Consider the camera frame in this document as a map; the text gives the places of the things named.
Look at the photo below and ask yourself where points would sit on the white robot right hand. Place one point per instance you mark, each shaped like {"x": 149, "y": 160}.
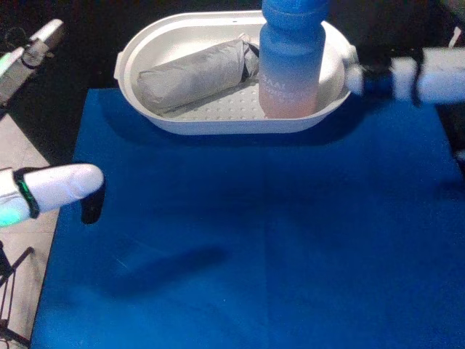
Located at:
{"x": 61, "y": 185}

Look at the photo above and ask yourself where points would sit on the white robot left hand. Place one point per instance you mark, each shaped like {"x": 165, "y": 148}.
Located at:
{"x": 439, "y": 76}

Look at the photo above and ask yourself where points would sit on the blue pink gradient water bottle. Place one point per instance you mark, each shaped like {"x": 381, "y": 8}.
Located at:
{"x": 290, "y": 72}

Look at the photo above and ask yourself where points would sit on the grey umbrella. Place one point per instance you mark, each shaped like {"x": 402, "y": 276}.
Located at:
{"x": 189, "y": 78}

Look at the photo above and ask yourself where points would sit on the black tripod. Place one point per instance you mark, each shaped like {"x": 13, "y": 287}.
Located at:
{"x": 22, "y": 259}

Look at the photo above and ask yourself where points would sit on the white perforated plastic basin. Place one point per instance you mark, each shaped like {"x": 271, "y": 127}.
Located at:
{"x": 225, "y": 125}

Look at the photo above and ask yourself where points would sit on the blue table mat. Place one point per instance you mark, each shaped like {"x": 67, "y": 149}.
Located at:
{"x": 254, "y": 218}

